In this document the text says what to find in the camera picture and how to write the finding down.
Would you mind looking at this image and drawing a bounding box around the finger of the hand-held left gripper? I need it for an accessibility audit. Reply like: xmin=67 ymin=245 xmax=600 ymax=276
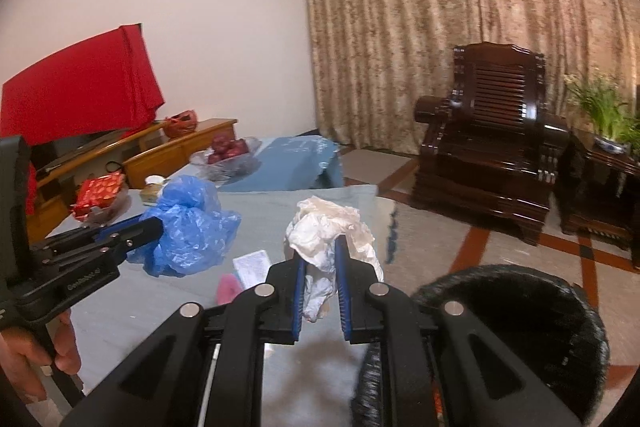
xmin=45 ymin=214 xmax=163 ymax=253
xmin=42 ymin=227 xmax=163 ymax=269

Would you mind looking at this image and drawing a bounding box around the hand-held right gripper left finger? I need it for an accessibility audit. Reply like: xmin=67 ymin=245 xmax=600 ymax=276
xmin=60 ymin=254 xmax=308 ymax=427

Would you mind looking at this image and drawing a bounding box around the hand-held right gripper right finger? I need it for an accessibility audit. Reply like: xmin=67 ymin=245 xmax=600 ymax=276
xmin=334 ymin=237 xmax=583 ymax=427

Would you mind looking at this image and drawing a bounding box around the white paper packet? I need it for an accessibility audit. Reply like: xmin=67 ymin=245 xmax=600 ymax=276
xmin=232 ymin=249 xmax=273 ymax=290

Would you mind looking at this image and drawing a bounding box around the white paper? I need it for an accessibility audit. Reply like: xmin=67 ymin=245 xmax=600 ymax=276
xmin=285 ymin=195 xmax=385 ymax=323

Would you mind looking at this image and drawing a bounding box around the blue plastic bag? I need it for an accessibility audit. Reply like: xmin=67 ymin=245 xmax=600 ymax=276
xmin=126 ymin=174 xmax=242 ymax=278

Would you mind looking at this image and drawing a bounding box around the pink soft scrap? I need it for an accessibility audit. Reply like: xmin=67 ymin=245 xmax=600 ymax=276
xmin=216 ymin=273 xmax=243 ymax=305

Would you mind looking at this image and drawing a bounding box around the black bin with liner bag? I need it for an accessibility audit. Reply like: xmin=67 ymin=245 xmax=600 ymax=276
xmin=350 ymin=264 xmax=612 ymax=427

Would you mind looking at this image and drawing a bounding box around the person's left hand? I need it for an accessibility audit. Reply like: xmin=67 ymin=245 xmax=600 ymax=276
xmin=0 ymin=309 xmax=82 ymax=403

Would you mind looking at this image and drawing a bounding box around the clear glass dish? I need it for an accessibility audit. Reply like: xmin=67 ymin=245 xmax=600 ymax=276
xmin=75 ymin=187 xmax=132 ymax=225

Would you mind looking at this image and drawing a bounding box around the red printed box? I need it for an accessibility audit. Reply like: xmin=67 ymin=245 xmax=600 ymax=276
xmin=72 ymin=172 xmax=126 ymax=215

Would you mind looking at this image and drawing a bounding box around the beige tissue box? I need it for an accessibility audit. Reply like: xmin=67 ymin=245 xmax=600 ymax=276
xmin=139 ymin=175 xmax=168 ymax=206

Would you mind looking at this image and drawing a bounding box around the scalloped blue white tablecloth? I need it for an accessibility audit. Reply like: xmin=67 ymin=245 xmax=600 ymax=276
xmin=385 ymin=202 xmax=401 ymax=265

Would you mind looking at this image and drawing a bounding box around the wooden television cabinet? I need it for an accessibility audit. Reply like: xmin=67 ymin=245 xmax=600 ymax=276
xmin=25 ymin=118 xmax=238 ymax=243

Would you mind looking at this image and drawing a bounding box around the black television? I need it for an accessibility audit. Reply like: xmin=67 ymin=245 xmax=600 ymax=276
xmin=30 ymin=129 xmax=126 ymax=178

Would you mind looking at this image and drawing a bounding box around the red woven basket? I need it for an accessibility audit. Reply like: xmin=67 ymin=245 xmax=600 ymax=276
xmin=164 ymin=109 xmax=198 ymax=138

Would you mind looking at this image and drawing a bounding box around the glass fruit bowl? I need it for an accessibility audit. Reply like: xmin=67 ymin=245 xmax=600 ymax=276
xmin=189 ymin=137 xmax=262 ymax=182

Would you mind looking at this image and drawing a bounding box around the red cloth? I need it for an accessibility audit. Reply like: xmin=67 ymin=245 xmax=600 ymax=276
xmin=0 ymin=24 xmax=166 ymax=215

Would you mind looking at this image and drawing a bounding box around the dark wooden armchair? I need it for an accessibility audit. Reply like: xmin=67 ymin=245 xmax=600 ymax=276
xmin=412 ymin=42 xmax=571 ymax=247

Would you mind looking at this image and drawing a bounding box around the beige patterned curtain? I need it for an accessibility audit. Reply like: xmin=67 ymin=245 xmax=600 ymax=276
xmin=290 ymin=0 xmax=640 ymax=168

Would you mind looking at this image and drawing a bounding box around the dark wooden side table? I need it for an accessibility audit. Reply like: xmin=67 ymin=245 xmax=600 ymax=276
xmin=557 ymin=132 xmax=640 ymax=253

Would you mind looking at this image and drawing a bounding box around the potted narcissus plant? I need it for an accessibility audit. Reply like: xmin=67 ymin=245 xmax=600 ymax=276
xmin=565 ymin=67 xmax=640 ymax=155

